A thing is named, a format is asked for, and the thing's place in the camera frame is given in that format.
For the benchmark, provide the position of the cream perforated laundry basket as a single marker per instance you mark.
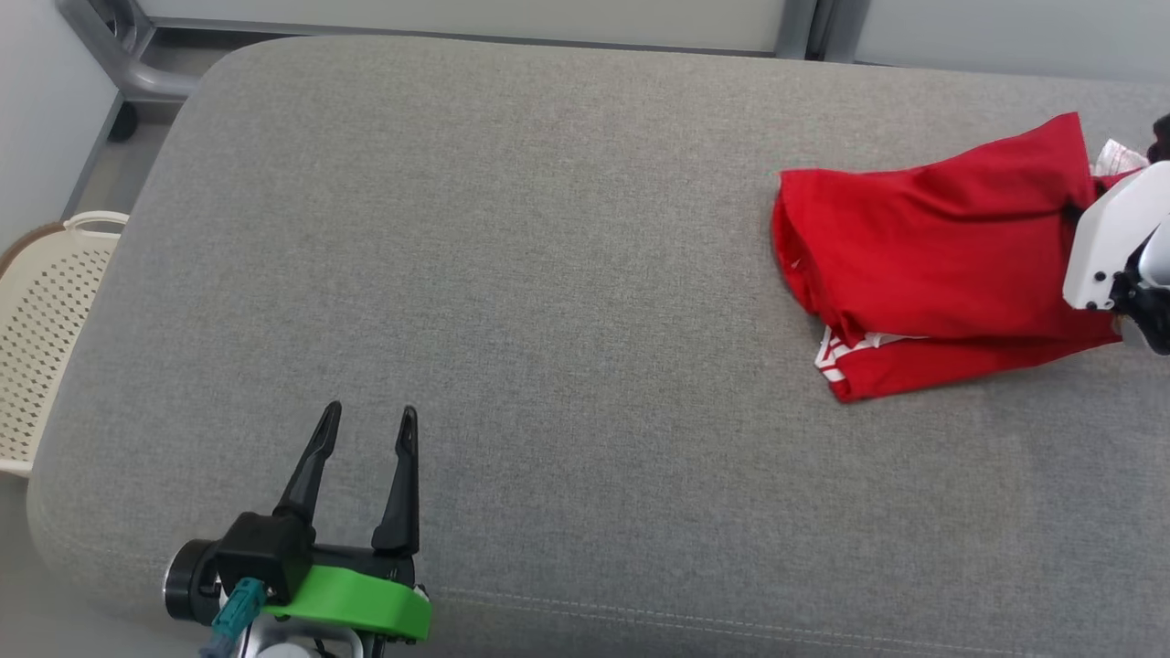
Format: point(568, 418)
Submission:
point(46, 338)

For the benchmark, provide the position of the grey partition post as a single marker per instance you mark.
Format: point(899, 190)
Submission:
point(823, 27)

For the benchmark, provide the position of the grey fabric cushion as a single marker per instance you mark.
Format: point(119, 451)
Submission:
point(548, 274)

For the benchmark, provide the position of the grey frame leg with caster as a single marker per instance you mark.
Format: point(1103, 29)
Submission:
point(137, 68)

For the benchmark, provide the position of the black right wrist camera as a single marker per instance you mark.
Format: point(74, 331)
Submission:
point(1161, 137)

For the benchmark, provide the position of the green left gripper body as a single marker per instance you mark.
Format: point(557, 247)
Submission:
point(366, 594)

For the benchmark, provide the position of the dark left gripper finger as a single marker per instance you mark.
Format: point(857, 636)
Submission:
point(402, 503)
point(315, 466)

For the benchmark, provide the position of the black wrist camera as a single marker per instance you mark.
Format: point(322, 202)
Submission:
point(1161, 137)
point(265, 553)

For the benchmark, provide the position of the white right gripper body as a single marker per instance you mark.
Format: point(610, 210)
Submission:
point(1111, 238)

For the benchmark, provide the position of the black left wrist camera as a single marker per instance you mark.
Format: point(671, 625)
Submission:
point(265, 553)

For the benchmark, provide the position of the red jersey white sleeves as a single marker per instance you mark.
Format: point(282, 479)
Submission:
point(932, 247)

